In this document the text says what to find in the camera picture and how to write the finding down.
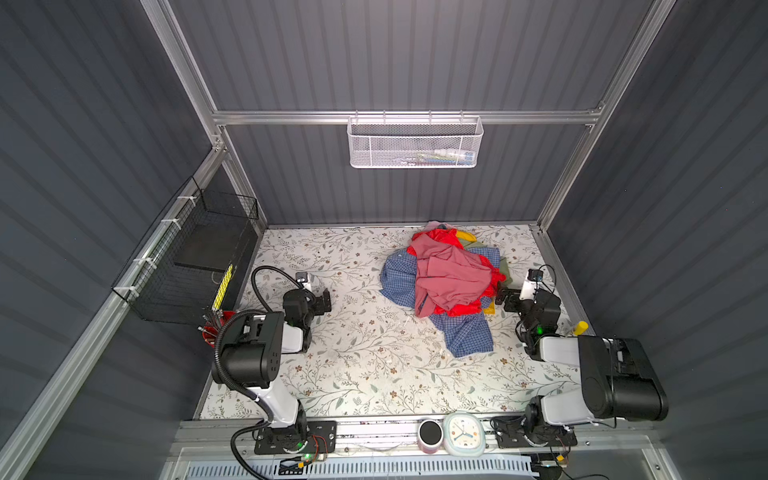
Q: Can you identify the dusty pink cloth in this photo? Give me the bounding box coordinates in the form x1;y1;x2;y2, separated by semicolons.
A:
410;233;494;319

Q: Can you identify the yellow cloth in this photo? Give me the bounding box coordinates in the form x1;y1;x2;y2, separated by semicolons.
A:
456;230;477;243

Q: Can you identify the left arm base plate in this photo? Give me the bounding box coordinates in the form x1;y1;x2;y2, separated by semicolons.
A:
252;421;338;455

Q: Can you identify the white wire mesh basket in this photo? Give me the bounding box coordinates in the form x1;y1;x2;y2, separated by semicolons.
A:
346;113;484;169

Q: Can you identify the black round speaker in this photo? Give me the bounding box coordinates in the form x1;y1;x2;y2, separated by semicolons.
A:
417;419;444;454

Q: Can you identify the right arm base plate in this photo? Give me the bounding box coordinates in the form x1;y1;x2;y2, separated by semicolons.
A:
489;415;578;450

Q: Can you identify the black wire basket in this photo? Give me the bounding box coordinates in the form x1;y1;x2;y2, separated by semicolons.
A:
112;181;259;326

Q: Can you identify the yellow ruler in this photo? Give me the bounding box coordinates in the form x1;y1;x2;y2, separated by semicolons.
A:
212;264;234;311

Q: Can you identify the red pen cup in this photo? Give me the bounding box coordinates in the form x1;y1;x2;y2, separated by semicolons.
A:
198;310;235;347

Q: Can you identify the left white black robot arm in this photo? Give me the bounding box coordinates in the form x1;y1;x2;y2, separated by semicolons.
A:
212;289;332;451

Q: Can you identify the floral table mat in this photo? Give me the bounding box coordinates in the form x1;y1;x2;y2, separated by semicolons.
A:
199;224;586;420

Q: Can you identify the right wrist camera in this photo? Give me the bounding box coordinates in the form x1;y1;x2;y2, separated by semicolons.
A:
519;269;543;301

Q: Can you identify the blue checkered cloth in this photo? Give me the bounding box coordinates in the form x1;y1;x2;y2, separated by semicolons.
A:
380;249;494;358

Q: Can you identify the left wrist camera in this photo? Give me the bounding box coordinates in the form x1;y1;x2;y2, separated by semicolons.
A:
295;271;316;293

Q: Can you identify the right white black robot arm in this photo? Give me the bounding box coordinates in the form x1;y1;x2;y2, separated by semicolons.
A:
495;288;670;447

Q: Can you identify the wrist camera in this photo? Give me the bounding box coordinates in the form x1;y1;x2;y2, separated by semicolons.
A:
519;269;543;301
295;271;316;293

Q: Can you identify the white mint alarm clock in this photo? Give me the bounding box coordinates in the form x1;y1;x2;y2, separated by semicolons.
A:
442;412;487;457

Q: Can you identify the light pink cloth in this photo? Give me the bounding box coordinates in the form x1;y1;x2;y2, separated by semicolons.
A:
423;221;456;232

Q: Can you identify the white vented cable tray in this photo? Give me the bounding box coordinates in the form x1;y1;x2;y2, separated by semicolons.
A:
182;454;537;480

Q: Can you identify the red cloth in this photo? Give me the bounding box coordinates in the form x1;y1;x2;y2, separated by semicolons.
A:
406;226;507;317

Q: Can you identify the olive green cloth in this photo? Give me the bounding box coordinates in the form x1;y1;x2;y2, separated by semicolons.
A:
461;240;512;287

